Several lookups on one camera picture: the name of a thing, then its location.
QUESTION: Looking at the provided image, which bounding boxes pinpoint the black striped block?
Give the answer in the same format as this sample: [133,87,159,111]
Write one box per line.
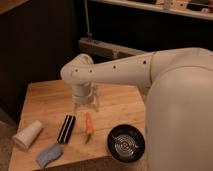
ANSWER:
[57,115,76,144]

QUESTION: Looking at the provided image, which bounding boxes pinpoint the wooden shelf beam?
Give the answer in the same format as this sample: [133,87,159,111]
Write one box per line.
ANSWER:
[78,37,145,59]

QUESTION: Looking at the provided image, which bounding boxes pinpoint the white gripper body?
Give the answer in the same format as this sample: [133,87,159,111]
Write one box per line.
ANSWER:
[72,83,94,105]

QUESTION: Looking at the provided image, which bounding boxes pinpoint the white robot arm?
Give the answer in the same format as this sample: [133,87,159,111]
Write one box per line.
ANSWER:
[60,48,213,171]

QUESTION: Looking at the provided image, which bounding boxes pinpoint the metal pole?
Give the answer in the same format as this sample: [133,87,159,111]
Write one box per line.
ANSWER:
[83,0,92,41]

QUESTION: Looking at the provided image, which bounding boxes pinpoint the white paper cup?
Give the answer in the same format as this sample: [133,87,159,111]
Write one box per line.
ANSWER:
[13,120,43,150]

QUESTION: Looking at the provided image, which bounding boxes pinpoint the black ceramic bowl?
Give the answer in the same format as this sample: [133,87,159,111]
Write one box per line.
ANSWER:
[107,124,145,163]

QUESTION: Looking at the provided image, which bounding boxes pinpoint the blue sponge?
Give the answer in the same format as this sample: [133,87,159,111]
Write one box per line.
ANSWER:
[36,144,63,168]

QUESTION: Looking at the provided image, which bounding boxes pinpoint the wooden table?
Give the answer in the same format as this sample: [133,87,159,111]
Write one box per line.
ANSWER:
[9,80,145,171]

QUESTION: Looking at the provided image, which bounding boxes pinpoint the upper shelf with items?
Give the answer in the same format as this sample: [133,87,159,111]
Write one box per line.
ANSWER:
[90,0,213,21]

